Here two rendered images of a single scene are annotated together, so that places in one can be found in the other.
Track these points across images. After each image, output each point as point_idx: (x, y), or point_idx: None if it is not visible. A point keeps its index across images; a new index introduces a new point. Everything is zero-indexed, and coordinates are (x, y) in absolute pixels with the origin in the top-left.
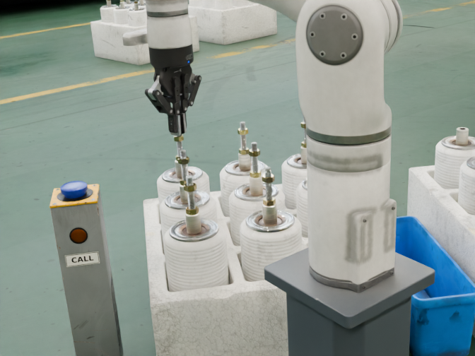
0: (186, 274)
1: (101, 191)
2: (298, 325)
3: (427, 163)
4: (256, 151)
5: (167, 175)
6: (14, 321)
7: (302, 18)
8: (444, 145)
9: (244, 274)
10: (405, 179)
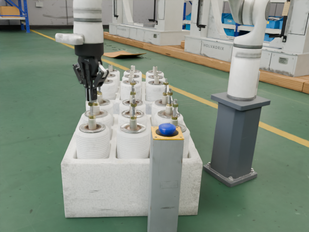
0: (188, 146)
1: None
2: (248, 120)
3: (8, 118)
4: (135, 91)
5: (91, 130)
6: None
7: (265, 4)
8: (105, 83)
9: None
10: (19, 126)
